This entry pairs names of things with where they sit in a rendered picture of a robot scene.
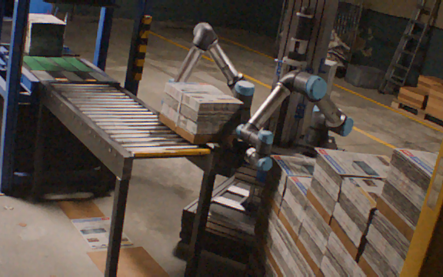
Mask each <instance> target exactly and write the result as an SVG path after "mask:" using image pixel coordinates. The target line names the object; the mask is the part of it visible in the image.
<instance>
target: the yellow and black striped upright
mask: <svg viewBox="0 0 443 277"><path fill-rule="evenodd" d="M151 21H152V17H150V16H148V15H143V16H142V25H140V31H139V37H138V47H137V52H136V58H135V64H134V69H133V74H132V79H133V80H135V81H139V80H141V78H142V74H143V68H144V64H145V53H146V48H147V43H148V37H149V32H150V27H151Z"/></svg>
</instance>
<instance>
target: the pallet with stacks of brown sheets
mask: <svg viewBox="0 0 443 277"><path fill-rule="evenodd" d="M402 104H403V105H404V108H405V107H412V108H415V109H417V110H418V114H417V115H414V114H412V113H411V112H408V111H406V110H404V109H402ZM391 107H392V108H395V109H397V110H399V111H402V112H404V113H406V114H407V115H410V116H411V117H414V118H417V119H419V120H422V121H423V122H426V123H428V124H430V125H433V126H436V127H438V128H440V129H442V130H443V126H440V125H438V124H436V123H434V122H430V121H428V120H427V119H428V116H429V115H430V116H432V117H434V118H437V119H439V120H442V121H443V80H442V79H439V78H436V77H434V76H424V75H419V78H418V83H417V87H416V88H415V87H401V86H400V91H399V93H398V98H393V100H392V104H391Z"/></svg>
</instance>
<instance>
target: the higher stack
mask: <svg viewBox="0 0 443 277"><path fill-rule="evenodd" d="M437 157H438V153H437V152H436V154H432V153H429V152H420V151H415V150H408V149H393V153H392V157H391V159H390V164H389V165H390V166H389V170H388V176H387V177H386V179H385V183H384V186H383V191H382V193H381V195H380V197H381V198H382V199H383V200H384V202H385V203H386V204H388V205H389V206H390V207H391V208H392V209H393V210H394V211H395V212H396V213H397V214H398V215H399V216H400V218H401V219H403V220H404V221H405V222H406V223H407V224H408V225H409V226H410V227H411V228H413V229H414V230H415V227H416V225H417V221H418V217H419V215H420V213H421V210H422V207H423V205H424V202H425V197H426V195H427V192H428V187H429V184H430V181H431V177H432V174H433V171H434V169H435V164H436V162H437ZM374 214H375V216H373V219H372V221H371V225H370V226H371V227H369V232H368V234H367V235H366V238H367V239H368V241H367V243H366V245H365V251H364V253H363V254H362V255H363V258H364V259H366V261H367V262H368V263H369V265H370V266H371V268H372V269H373V270H374V271H375V273H376V274H377V275H378V277H400V274H401V270H402V267H403V265H404V262H405V259H406V257H407V254H408V250H409V247H410V244H411V243H410V242H409V241H408V240H407V239H406V238H405V237H404V236H403V235H402V234H401V233H400V232H399V231H398V230H397V229H396V228H395V227H394V226H393V224H392V223H391V222H390V221H389V220H388V219H387V218H386V217H385V216H384V215H383V214H382V213H381V212H380V211H379V210H375V211H374ZM355 277H367V275H366V274H365V273H364V272H363V271H362V270H361V268H360V267H358V269H356V271H355Z"/></svg>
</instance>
